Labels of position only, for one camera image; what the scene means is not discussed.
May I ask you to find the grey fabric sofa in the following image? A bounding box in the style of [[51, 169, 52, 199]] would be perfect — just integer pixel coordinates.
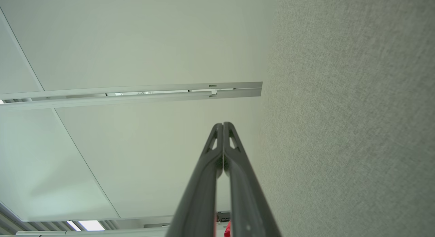
[[251, 0, 435, 237]]

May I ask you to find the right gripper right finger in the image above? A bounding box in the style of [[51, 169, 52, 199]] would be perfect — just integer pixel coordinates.
[[224, 122, 282, 237]]

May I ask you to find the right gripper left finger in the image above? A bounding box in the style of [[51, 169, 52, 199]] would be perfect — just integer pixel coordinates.
[[166, 123, 224, 237]]

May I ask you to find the ceiling light panel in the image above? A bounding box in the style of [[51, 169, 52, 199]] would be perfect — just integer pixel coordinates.
[[67, 220, 106, 232]]

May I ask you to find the grey metal partition post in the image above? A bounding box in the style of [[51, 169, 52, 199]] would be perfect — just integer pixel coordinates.
[[0, 81, 263, 100], [0, 88, 262, 111]]

